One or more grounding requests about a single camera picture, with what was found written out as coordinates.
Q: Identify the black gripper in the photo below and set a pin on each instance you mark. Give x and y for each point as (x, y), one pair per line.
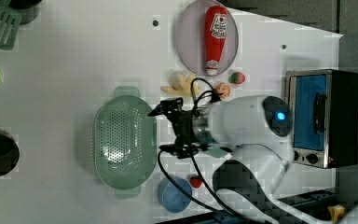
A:
(186, 142)

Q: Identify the green plastic strainer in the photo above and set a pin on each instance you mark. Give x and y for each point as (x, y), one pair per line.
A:
(125, 142)

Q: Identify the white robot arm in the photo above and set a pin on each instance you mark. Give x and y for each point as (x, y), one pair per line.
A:
(253, 130)

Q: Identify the yellow toy banana peel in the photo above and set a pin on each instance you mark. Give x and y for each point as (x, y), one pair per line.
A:
(181, 85)

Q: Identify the small red strawberry toy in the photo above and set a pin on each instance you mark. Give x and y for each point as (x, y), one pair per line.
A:
(195, 181)

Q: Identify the orange slice toy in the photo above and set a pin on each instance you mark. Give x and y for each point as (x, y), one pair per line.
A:
(223, 89)

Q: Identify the blue plastic cup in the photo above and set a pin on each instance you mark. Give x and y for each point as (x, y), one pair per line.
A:
(171, 198)

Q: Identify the grey round plate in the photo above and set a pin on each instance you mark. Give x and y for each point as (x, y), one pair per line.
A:
(189, 38)

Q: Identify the red plush ketchup bottle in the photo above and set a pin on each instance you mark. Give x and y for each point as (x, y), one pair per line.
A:
(215, 33)

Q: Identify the silver toaster oven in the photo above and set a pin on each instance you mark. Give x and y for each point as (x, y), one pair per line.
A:
(325, 108)

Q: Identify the yellow object bottom right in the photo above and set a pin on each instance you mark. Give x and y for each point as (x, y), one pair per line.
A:
(337, 212)

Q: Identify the dark pot top left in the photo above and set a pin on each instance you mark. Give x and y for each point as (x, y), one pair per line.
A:
(27, 10)

